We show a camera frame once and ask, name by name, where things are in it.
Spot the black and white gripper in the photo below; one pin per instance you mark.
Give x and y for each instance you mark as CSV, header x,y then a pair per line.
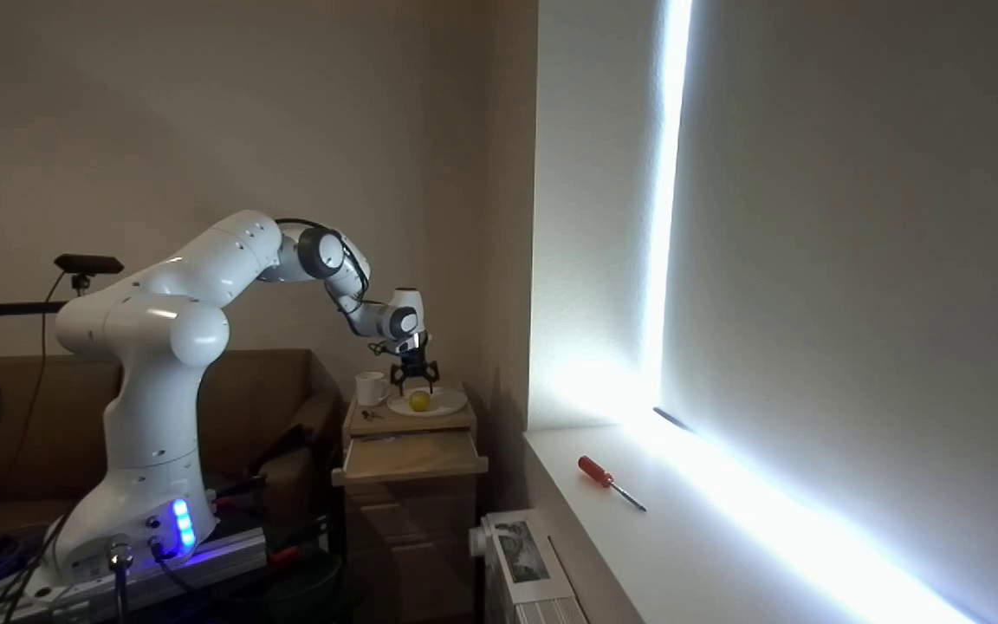
x,y
415,363

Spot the yellow lemon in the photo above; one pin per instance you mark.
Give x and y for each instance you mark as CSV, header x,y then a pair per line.
x,y
421,401

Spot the robot base mounting platform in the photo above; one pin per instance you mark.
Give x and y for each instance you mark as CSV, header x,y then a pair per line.
x,y
126,580

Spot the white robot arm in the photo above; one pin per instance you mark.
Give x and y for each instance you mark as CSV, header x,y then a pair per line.
x,y
164,327

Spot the white oval plate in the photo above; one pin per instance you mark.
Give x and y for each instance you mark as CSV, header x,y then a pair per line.
x,y
444,405

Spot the wooden pullout table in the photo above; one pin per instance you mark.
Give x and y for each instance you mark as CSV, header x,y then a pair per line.
x,y
410,458

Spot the white ceramic mug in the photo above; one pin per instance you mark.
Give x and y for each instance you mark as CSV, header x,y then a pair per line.
x,y
371,390

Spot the light wooden nightstand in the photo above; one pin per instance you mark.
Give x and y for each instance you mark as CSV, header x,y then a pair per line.
x,y
406,541

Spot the tan leather armchair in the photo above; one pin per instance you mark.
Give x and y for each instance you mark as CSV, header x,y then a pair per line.
x,y
258,416

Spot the white roller window blind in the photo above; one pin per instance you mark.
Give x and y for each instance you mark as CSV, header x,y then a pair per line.
x,y
767,303

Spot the red handled screwdriver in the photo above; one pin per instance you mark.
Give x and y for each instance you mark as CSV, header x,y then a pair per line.
x,y
605,480

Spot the white wall radiator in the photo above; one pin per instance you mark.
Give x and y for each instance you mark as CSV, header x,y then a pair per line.
x,y
526,577

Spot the black camera on stand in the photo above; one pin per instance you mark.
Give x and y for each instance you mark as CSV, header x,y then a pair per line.
x,y
82,269

